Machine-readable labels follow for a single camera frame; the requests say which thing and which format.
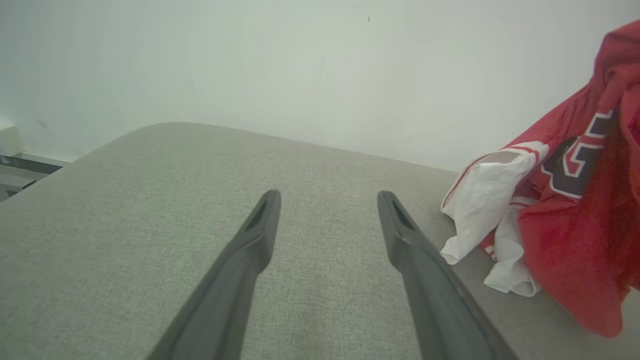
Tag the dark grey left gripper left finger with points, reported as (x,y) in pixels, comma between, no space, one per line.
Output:
(225,295)

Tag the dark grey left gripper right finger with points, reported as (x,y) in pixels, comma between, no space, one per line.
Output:
(440,300)

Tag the red jersey with navy lettering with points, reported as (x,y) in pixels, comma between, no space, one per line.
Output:
(565,260)

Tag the small white wall box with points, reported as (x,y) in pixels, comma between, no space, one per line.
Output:
(10,140)

